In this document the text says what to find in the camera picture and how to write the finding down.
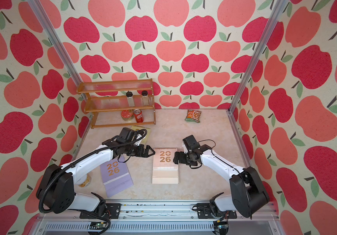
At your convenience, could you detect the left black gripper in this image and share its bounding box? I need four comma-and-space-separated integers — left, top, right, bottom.
125, 143, 156, 158

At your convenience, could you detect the green 2026 calendar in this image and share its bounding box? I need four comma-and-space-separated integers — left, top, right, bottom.
131, 125, 151, 146

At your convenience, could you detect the pink 2026 calendar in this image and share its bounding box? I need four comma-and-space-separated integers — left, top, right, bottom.
152, 148, 180, 184

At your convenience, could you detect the purple 2026 calendar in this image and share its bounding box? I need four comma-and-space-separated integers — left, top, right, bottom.
100, 155, 134, 198

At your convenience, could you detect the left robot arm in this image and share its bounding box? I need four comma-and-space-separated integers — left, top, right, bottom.
36, 127, 155, 220

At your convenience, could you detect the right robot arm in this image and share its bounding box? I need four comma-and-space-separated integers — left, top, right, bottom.
173, 135, 270, 218

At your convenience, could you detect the red soda can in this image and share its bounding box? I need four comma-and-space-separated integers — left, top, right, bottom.
133, 109, 144, 123

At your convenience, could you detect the flat red tin can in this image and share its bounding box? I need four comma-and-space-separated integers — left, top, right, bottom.
120, 109, 134, 120

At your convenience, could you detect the green orange snack packet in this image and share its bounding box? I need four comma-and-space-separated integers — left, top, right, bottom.
185, 110, 202, 123

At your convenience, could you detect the wooden spice rack shelf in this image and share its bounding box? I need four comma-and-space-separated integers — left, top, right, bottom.
77, 79, 156, 128

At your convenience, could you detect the right glass spice jar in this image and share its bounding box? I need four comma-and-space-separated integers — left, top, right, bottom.
142, 90, 149, 106

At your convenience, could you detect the glass spice jar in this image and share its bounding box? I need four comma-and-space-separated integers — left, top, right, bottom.
142, 90, 149, 106
126, 91, 135, 107

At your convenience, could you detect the left glass spice jar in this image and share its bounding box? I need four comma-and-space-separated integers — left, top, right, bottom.
126, 91, 135, 107

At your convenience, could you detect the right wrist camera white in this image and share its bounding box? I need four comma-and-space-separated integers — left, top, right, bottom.
183, 140, 191, 153

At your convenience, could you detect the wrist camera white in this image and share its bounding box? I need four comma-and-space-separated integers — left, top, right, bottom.
183, 140, 191, 153
135, 132, 146, 146

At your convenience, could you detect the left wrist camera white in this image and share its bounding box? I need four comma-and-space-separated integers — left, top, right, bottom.
135, 132, 146, 146

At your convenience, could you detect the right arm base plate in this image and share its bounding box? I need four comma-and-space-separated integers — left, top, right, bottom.
192, 203, 237, 220

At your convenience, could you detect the aluminium front rail frame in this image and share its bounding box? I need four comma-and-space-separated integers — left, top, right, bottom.
27, 200, 284, 235

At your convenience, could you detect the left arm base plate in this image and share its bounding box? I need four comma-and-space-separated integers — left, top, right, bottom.
80, 203, 121, 219

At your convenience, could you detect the left aluminium corner post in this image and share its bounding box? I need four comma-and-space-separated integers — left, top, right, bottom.
27, 0, 82, 87

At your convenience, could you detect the aluminium corner post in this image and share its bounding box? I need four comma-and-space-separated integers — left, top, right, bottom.
228, 0, 289, 116
27, 0, 82, 87

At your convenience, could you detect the right aluminium corner post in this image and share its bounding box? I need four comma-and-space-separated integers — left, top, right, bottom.
228, 0, 289, 116

